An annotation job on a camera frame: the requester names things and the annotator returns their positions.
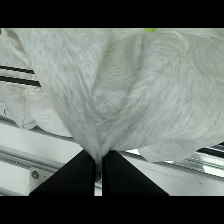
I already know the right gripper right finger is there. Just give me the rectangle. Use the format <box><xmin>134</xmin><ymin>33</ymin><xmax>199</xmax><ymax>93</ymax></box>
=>
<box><xmin>101</xmin><ymin>150</ymin><xmax>170</xmax><ymax>197</ymax></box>

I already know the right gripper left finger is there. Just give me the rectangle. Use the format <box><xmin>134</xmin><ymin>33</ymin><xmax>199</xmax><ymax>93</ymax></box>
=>
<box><xmin>28</xmin><ymin>149</ymin><xmax>98</xmax><ymax>197</ymax></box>

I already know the light grey garment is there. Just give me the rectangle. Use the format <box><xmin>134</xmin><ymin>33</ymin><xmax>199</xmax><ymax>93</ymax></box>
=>
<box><xmin>0</xmin><ymin>27</ymin><xmax>224</xmax><ymax>165</ymax></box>

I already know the silver frame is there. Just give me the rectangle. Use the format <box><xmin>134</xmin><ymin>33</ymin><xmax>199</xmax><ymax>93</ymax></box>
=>
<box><xmin>0</xmin><ymin>64</ymin><xmax>224</xmax><ymax>197</ymax></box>

